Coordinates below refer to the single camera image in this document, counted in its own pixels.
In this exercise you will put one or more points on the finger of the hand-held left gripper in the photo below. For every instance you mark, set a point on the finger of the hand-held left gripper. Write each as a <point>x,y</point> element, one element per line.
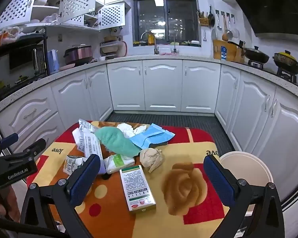
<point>32,148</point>
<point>9,140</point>

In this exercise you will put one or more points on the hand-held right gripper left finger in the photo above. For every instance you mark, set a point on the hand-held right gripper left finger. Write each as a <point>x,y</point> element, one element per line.
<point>83,181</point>

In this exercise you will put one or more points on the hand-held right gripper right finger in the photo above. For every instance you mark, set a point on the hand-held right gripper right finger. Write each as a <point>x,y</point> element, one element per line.
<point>219,181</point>

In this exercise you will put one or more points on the small printed carton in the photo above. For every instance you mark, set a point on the small printed carton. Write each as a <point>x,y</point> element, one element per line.
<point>73,164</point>

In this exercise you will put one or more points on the white round trash bin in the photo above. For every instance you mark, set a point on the white round trash bin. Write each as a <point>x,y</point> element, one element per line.
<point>245,168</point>

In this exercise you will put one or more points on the white printed plastic wrapper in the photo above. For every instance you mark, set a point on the white printed plastic wrapper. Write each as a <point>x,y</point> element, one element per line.
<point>89,143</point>

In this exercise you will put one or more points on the tissue pack with green label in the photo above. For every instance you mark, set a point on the tissue pack with green label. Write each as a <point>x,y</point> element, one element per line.
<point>119,163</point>

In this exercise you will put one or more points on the teal green cloth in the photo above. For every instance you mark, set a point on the teal green cloth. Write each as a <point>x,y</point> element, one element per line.
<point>119,141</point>

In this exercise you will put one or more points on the green and white medicine box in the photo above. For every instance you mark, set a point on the green and white medicine box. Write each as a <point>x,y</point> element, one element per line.
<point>136,188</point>

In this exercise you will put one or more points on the beige paper ball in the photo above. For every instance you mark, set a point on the beige paper ball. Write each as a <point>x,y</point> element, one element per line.
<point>151,158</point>

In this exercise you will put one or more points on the blue plastic packet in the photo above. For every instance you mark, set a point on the blue plastic packet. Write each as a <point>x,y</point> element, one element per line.
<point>154,136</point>

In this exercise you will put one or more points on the colourful dotted tablecloth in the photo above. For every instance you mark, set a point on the colourful dotted tablecloth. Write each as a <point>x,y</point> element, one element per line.
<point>119,198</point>

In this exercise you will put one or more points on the black microwave oven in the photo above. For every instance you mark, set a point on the black microwave oven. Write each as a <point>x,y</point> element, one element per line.
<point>17,67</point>

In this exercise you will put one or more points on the grey ribbed floor mat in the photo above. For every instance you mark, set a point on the grey ribbed floor mat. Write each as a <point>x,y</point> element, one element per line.
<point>168,120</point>

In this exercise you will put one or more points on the blue pitcher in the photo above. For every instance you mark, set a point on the blue pitcher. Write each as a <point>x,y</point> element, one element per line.
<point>53,60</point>

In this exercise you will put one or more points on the white base cabinets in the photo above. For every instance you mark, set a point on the white base cabinets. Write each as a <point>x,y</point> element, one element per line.
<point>164,84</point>

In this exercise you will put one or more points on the black gas stove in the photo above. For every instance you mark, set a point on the black gas stove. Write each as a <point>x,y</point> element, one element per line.
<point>284,75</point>

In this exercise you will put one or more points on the wooden knife block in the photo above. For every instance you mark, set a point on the wooden knife block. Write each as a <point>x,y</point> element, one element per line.
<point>240,54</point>

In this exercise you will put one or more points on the dish rack with bowls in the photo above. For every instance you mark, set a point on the dish rack with bowls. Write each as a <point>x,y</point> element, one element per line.
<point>113,47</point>

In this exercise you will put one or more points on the wooden cutting board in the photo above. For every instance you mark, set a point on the wooden cutting board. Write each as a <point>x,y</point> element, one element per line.
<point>219,50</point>

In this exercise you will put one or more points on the black wok with lid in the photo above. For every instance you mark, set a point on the black wok with lid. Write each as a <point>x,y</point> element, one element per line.
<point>257,54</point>

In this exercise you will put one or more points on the yellow lidded pot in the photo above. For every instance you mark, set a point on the yellow lidded pot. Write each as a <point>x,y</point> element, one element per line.
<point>286,60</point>

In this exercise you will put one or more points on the hanging wooden spatula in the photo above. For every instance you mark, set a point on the hanging wooden spatula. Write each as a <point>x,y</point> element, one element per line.
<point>224,36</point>

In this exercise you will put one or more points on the metal sink faucet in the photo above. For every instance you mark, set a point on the metal sink faucet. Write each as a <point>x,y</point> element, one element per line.
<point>155,42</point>

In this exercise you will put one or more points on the hanging metal ladle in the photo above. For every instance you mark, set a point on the hanging metal ladle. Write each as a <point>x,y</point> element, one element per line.
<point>218,24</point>

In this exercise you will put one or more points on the orange bottle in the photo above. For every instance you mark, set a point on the orange bottle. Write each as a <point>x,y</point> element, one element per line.
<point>151,39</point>

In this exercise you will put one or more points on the wooden utensil holder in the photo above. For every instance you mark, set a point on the wooden utensil holder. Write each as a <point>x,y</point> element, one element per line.
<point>203,21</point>

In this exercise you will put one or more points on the dark kitchen window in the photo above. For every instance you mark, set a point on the dark kitchen window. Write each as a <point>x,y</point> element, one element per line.
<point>166,19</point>

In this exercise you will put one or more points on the black range hood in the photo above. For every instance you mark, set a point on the black range hood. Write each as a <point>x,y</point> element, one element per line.
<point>275,7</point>

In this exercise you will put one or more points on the white lattice wall cabinets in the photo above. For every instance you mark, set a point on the white lattice wall cabinets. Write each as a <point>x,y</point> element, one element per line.
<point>74,2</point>

